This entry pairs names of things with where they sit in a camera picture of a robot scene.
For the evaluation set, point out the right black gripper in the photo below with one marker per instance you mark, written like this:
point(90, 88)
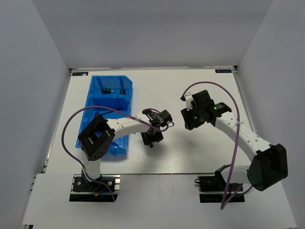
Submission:
point(189, 124)

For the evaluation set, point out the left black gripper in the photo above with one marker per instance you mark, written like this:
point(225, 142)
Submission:
point(146, 138)

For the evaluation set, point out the stubby screwdriver orange cap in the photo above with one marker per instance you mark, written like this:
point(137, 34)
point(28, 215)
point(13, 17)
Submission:
point(122, 91)

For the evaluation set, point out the green stubby screwdriver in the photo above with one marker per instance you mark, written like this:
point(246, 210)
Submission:
point(107, 90)

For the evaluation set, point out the small brown hex key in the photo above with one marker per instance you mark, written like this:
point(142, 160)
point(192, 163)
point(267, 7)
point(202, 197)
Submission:
point(104, 112)

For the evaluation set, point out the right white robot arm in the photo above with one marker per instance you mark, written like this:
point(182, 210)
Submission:
point(268, 162)

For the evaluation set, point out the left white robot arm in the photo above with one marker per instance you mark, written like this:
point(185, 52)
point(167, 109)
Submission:
point(96, 138)

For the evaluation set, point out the right corner label sticker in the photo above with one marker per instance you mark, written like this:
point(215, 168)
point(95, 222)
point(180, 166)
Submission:
point(223, 70)

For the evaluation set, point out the corner label sticker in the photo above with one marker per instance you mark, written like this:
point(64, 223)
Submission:
point(79, 73)
point(223, 70)

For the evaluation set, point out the left corner label sticker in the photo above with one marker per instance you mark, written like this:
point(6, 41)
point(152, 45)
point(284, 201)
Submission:
point(79, 73)

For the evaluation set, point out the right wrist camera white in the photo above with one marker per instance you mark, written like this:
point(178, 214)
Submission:
point(188, 98)

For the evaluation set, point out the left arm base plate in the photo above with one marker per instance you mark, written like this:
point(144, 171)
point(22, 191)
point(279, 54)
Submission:
point(85, 191)

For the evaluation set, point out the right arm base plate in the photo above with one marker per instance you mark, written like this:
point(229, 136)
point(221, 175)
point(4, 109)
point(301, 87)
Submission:
point(211, 190)

